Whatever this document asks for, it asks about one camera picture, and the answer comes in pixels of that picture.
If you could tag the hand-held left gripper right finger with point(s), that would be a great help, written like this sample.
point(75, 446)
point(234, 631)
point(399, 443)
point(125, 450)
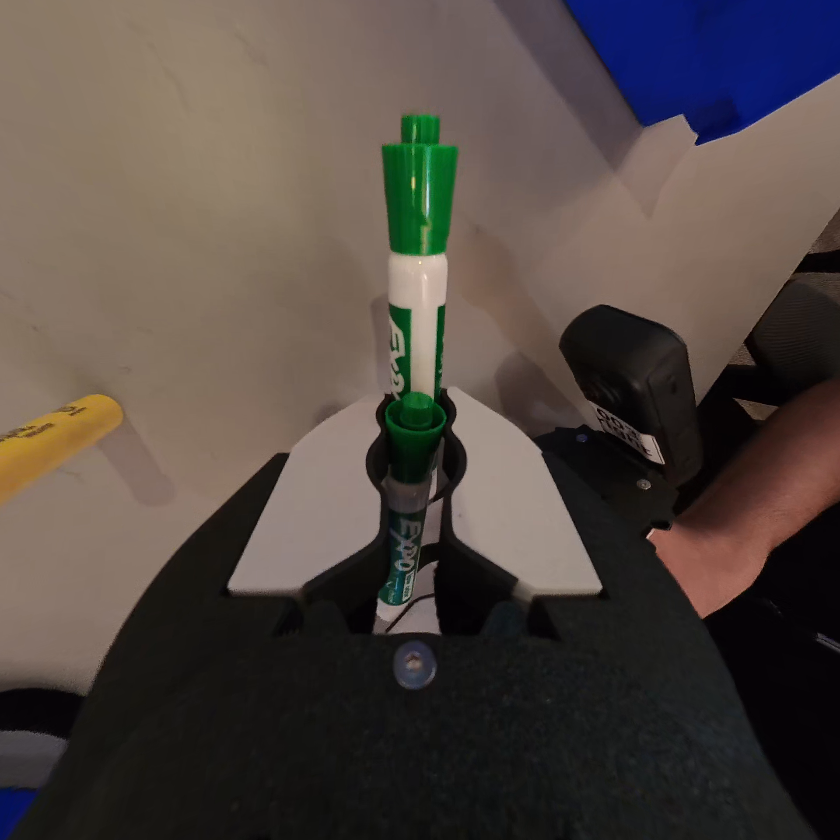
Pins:
point(525, 518)

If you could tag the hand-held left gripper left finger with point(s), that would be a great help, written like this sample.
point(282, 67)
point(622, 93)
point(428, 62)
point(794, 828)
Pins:
point(295, 518)

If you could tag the green dry erase marker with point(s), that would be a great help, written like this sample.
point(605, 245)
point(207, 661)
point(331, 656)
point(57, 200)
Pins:
point(401, 558)
point(420, 289)

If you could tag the person's right forearm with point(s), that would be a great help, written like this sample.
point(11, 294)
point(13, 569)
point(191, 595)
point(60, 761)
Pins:
point(754, 479)

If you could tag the white desk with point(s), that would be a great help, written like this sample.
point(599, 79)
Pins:
point(197, 197)

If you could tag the yellow highlighter marker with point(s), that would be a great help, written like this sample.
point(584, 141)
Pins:
point(52, 439)

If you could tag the blue sheet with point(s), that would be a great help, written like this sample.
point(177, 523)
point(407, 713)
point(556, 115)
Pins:
point(722, 59)
point(16, 817)

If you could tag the black and white object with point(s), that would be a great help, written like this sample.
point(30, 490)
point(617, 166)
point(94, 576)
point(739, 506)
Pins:
point(33, 754)

